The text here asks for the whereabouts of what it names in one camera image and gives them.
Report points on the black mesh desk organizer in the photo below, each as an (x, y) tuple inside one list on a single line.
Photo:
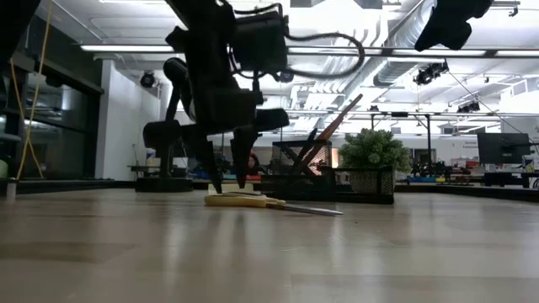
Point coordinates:
[(328, 198)]

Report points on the silver ventilation duct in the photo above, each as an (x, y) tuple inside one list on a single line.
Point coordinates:
[(396, 67)]

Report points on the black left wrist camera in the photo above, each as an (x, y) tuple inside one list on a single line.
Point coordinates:
[(261, 42)]

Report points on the green artificial plant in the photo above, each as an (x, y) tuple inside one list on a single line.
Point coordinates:
[(375, 151)]

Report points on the black background desk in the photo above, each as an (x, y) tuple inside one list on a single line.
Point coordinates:
[(505, 177)]

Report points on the black desk lamp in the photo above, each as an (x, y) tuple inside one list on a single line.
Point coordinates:
[(164, 184)]

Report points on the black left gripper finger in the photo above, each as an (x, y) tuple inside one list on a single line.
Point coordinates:
[(242, 155), (210, 162)]

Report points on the round black ceiling fixture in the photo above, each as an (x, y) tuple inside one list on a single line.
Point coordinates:
[(148, 79)]

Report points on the long ceiling light strip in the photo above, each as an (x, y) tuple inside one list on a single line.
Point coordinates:
[(126, 48)]

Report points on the light wooden pencil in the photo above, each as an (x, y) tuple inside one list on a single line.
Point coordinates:
[(337, 122)]

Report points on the black pen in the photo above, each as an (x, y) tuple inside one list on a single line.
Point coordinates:
[(311, 141)]

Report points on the black aluminium table frame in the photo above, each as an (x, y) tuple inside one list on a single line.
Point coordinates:
[(463, 192)]

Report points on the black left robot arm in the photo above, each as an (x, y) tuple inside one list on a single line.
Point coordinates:
[(198, 17)]

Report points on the black background rig frame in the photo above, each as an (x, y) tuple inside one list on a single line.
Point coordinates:
[(428, 139)]

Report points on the dark brown pencil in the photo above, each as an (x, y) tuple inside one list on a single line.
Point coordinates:
[(295, 157)]

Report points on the person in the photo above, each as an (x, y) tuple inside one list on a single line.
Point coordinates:
[(253, 163)]

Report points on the black monitor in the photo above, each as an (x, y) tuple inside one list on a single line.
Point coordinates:
[(503, 148)]

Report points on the black ceiling spotlight cluster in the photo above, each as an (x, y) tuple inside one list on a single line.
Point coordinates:
[(468, 107), (429, 73)]

